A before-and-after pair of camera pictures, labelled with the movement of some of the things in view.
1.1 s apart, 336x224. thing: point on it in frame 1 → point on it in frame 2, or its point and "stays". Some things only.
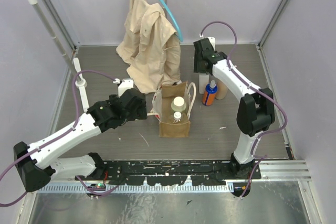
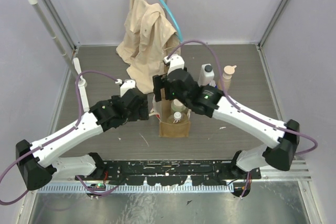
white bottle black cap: (203, 80) stays
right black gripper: (196, 67) → (160, 81)
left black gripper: (139, 104) stays
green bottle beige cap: (178, 104) stays
